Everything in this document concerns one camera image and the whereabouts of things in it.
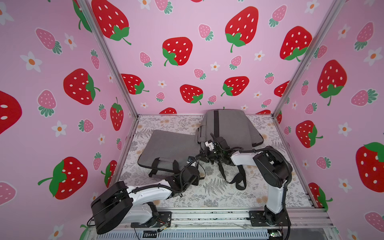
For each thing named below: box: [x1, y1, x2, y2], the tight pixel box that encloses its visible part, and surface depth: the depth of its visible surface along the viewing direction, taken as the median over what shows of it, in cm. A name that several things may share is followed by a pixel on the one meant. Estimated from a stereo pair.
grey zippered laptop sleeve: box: [137, 129, 200, 178], surface depth 100 cm
